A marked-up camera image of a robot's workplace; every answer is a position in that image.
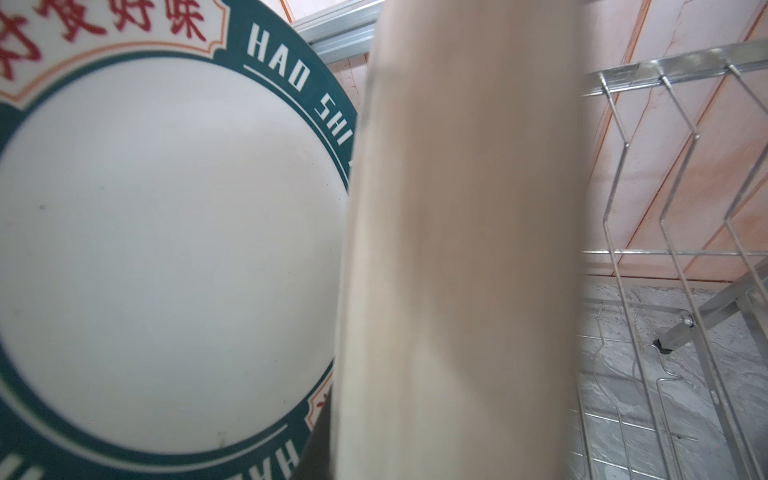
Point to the green rim white plate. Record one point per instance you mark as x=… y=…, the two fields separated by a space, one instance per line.
x=174 y=186

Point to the steel two-tier dish rack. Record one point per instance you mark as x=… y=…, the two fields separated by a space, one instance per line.
x=672 y=376

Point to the black round plate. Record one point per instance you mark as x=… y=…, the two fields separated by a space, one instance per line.
x=462 y=280

